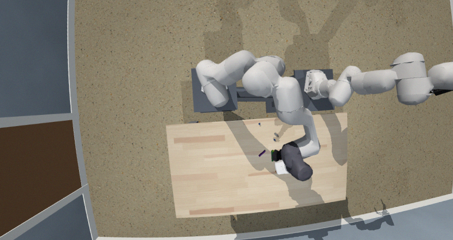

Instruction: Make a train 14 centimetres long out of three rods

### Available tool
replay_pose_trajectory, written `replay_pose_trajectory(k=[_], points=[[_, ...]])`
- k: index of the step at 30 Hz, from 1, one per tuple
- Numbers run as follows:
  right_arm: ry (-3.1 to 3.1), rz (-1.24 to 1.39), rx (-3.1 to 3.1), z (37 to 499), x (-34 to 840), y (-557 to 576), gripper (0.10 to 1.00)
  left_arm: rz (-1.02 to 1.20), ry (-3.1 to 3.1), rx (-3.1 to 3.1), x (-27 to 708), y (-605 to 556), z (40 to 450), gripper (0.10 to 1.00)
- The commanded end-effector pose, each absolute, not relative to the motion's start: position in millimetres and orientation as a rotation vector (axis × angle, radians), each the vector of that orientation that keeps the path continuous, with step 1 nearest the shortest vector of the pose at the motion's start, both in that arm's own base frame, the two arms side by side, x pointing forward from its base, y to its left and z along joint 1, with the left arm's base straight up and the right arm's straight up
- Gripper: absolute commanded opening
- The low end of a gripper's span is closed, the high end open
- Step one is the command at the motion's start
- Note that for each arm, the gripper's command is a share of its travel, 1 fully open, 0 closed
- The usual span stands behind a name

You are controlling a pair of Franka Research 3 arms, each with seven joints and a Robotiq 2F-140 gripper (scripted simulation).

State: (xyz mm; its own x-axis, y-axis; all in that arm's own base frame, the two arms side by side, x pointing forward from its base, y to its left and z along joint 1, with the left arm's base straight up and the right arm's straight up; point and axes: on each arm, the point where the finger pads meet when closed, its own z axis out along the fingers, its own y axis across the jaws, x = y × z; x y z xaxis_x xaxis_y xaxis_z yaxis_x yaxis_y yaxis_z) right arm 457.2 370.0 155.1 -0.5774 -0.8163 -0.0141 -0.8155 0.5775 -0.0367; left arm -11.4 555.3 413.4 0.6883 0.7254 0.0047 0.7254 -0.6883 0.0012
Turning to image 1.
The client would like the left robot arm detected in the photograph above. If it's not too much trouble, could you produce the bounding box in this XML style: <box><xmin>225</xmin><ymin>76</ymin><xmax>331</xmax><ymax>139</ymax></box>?
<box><xmin>304</xmin><ymin>52</ymin><xmax>453</xmax><ymax>107</ymax></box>

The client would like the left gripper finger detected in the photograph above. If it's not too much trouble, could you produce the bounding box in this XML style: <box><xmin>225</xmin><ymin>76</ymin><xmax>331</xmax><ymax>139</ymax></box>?
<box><xmin>430</xmin><ymin>89</ymin><xmax>453</xmax><ymax>96</ymax></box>

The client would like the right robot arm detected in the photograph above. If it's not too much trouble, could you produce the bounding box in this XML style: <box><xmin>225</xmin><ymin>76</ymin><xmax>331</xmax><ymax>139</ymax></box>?
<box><xmin>196</xmin><ymin>50</ymin><xmax>321</xmax><ymax>181</ymax></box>

